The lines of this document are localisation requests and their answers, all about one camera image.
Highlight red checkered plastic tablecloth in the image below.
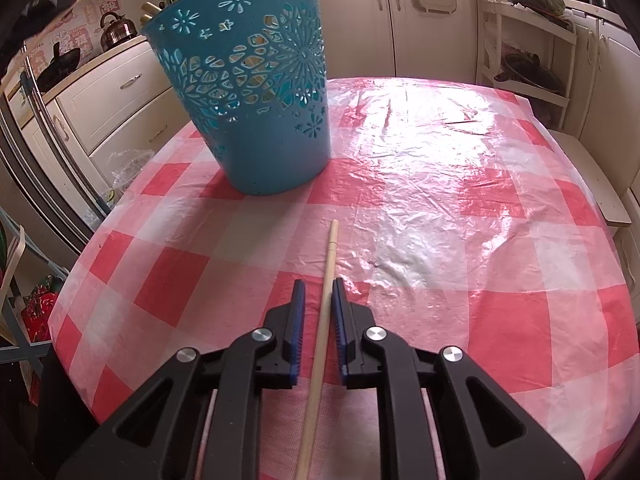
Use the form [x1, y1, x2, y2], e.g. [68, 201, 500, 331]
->
[50, 77, 640, 441]

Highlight black wok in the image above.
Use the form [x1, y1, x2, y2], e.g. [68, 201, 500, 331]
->
[36, 42, 83, 92]

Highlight white rolling shelf rack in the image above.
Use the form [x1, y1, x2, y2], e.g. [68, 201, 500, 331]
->
[477, 0, 578, 128]

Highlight cream kitchen base cabinets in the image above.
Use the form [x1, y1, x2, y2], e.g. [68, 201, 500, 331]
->
[10, 0, 640, 261]

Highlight dark pan with lid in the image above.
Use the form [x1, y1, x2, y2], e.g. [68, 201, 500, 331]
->
[494, 52, 563, 93]

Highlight blue perforated plastic basket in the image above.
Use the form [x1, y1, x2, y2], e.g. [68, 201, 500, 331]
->
[141, 0, 332, 197]

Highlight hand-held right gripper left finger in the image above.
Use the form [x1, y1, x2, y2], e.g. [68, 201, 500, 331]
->
[56, 279, 307, 480]

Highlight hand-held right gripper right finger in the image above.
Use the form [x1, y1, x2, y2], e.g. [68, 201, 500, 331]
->
[331, 277, 586, 480]

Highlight steel kettle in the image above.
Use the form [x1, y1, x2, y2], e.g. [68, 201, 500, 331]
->
[99, 11, 138, 52]

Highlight white wooden stool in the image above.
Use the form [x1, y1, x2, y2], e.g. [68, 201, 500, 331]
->
[547, 127, 633, 226]

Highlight red patterned bag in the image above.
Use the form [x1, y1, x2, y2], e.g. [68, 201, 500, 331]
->
[22, 280, 63, 346]

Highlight silver refrigerator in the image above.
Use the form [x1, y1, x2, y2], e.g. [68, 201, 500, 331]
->
[0, 45, 101, 246]

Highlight red wall stickers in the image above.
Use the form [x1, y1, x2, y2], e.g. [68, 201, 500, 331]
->
[25, 0, 126, 76]

